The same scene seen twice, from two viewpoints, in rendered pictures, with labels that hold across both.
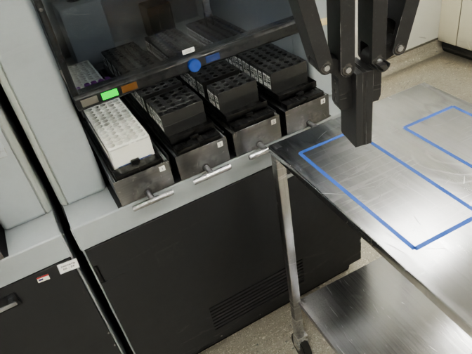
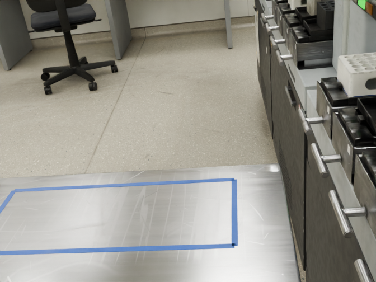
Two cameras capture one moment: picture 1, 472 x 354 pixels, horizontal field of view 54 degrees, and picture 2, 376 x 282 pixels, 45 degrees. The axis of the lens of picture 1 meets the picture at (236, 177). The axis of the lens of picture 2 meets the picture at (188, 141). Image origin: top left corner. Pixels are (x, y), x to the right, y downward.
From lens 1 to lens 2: 1.23 m
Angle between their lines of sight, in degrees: 93
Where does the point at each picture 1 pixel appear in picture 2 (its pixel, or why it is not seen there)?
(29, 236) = (316, 75)
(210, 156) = (343, 151)
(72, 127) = (359, 18)
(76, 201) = not seen: hidden behind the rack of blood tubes
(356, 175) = (137, 202)
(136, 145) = (344, 72)
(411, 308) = not seen: outside the picture
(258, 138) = (366, 201)
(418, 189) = (55, 234)
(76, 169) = not seen: hidden behind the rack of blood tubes
